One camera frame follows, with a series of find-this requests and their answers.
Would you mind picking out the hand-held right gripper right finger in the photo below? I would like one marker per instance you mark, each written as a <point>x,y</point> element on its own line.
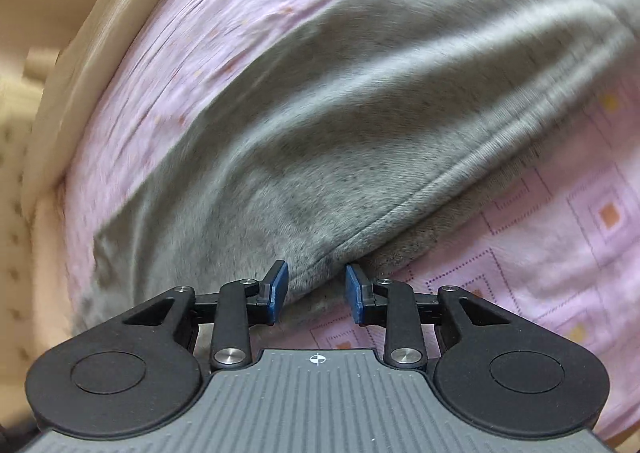
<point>354,295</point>

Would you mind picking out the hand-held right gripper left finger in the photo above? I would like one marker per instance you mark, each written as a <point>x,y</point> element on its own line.
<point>277,293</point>

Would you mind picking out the grey speckled pants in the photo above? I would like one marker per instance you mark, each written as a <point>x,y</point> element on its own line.
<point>325,133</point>

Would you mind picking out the pink patterned bedsheet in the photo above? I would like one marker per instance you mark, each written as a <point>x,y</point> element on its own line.
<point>550,258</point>

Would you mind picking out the cream pillow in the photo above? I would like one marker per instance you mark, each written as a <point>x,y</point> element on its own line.
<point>50,258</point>

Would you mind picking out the cream duvet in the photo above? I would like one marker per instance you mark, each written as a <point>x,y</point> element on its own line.
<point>75,108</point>

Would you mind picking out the cream tufted headboard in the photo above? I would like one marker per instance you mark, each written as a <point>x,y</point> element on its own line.
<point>12,183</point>

